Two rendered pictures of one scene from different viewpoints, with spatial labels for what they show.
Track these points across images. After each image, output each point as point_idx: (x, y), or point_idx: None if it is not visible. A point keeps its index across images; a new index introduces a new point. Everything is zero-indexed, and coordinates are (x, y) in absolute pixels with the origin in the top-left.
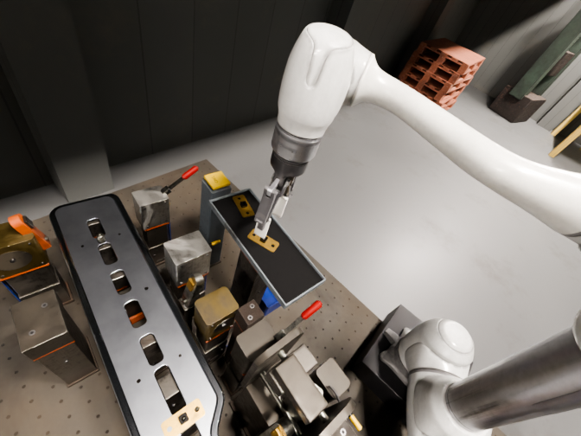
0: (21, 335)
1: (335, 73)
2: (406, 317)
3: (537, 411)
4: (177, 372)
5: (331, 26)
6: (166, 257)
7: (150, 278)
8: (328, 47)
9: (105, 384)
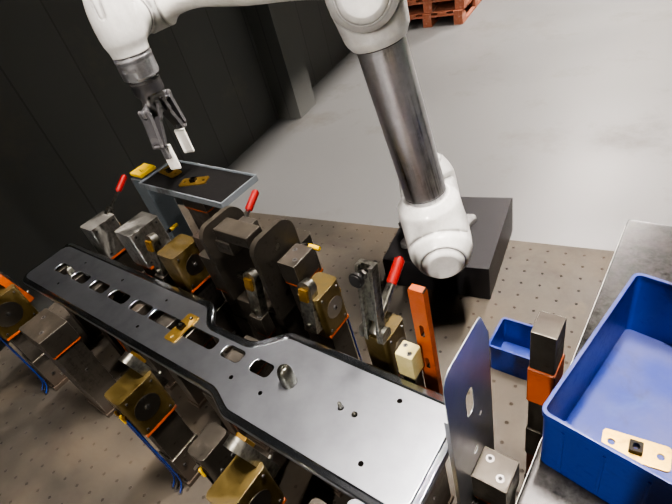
0: (34, 337)
1: (110, 1)
2: None
3: (401, 125)
4: (167, 309)
5: None
6: (124, 245)
7: (122, 273)
8: None
9: None
